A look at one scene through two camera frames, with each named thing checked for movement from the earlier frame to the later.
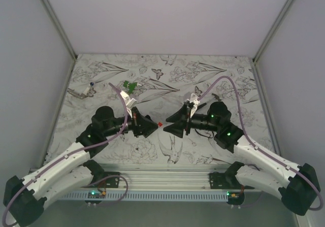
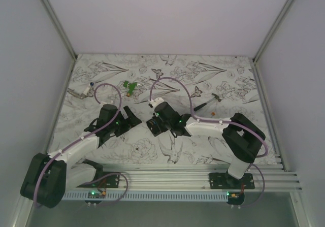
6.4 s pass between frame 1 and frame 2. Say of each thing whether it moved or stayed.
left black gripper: moved
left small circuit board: stayed
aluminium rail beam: stayed
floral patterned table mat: stayed
